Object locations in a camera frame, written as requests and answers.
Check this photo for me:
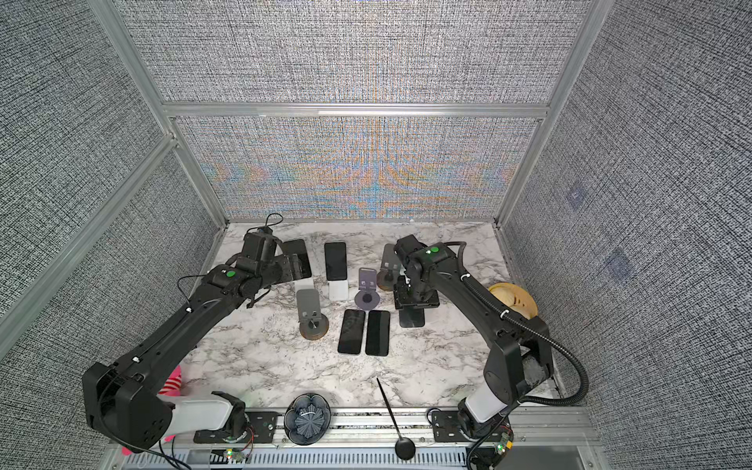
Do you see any black phone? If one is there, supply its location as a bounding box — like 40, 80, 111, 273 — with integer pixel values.
399, 307, 425, 329

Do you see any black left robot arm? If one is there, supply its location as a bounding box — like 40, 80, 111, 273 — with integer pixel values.
82, 227, 313, 454

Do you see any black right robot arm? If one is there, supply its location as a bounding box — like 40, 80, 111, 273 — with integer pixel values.
395, 235, 559, 440

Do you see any white phone stand left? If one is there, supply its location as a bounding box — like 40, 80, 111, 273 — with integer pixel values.
294, 277, 315, 291

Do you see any white phone stand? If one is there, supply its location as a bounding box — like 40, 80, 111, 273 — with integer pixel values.
328, 280, 350, 302
294, 277, 315, 291

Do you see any purple round phone stand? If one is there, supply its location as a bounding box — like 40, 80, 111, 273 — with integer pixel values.
354, 268, 380, 311

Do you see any teal phone on white stand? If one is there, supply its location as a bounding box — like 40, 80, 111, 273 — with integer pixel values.
324, 242, 348, 281

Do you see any white phone stand centre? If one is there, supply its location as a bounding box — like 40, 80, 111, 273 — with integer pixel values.
328, 280, 350, 302

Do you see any yellow bamboo steamer basket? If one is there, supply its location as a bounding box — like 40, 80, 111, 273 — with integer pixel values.
489, 282, 539, 319

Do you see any white pink plush toy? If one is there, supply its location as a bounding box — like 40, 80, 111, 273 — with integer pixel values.
121, 365, 182, 456

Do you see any dark patterned round bowl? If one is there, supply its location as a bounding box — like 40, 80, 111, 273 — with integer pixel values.
284, 393, 332, 447

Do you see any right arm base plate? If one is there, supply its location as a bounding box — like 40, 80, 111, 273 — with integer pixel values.
426, 407, 514, 443

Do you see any black long-handled spoon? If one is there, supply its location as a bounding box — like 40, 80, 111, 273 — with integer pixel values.
376, 378, 416, 461

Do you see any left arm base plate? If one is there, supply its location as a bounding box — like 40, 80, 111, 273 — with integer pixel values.
193, 391, 280, 445

